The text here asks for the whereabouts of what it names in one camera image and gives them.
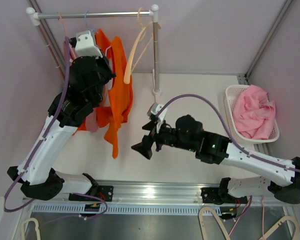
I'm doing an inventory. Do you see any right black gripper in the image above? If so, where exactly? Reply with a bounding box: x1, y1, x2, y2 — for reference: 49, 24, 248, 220
132, 117, 196, 159

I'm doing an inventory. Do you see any beige plastic hanger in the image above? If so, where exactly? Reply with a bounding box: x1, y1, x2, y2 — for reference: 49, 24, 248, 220
123, 4, 161, 85

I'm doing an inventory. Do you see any light pink t shirt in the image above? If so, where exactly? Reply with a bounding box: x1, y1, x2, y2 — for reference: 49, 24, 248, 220
232, 85, 276, 140

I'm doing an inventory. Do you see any orange t shirt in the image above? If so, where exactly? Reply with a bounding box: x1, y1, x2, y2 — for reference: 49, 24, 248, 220
104, 36, 133, 159
70, 30, 115, 133

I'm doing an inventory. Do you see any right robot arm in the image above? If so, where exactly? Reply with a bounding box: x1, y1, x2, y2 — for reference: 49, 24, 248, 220
131, 115, 300, 205

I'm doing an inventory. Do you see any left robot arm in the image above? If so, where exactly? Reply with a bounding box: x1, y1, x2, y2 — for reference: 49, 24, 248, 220
7, 56, 115, 201

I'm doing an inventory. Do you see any salmon pink t shirt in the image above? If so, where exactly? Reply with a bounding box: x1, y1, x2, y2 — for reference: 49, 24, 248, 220
63, 41, 99, 133

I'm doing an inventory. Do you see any pink plastic hanger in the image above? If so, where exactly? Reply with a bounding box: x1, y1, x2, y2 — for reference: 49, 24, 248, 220
57, 12, 71, 47

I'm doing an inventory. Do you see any beige hanger bottom centre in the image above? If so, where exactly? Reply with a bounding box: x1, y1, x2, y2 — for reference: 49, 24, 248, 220
197, 206, 231, 240

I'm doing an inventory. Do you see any beige hanger bottom left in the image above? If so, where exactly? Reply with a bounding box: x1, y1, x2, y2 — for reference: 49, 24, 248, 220
20, 217, 42, 240

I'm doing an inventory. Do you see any beige hanger bottom right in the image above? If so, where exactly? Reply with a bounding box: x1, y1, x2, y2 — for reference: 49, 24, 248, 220
259, 215, 300, 240

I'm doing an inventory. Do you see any silver clothes rack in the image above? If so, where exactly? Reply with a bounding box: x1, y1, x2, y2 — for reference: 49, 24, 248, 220
26, 4, 164, 115

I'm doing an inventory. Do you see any white plastic laundry basket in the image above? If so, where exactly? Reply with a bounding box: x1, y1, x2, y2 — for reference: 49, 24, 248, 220
224, 84, 280, 144

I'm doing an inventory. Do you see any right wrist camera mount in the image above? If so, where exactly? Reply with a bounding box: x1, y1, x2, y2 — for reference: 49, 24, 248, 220
147, 102, 168, 133

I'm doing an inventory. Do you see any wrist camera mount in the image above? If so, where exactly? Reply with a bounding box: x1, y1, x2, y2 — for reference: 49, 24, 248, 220
74, 30, 103, 59
147, 102, 168, 133

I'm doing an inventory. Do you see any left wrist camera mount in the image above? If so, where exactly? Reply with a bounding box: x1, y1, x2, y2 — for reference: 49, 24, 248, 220
74, 30, 103, 59

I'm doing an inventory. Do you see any aluminium mounting rail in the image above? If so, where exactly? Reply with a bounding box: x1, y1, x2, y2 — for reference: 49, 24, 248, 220
22, 177, 295, 216

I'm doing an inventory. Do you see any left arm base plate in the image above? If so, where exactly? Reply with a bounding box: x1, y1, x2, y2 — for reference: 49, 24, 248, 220
68, 185, 114, 202

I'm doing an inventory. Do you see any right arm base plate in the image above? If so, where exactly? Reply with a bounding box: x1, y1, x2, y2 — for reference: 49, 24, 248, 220
200, 187, 248, 205

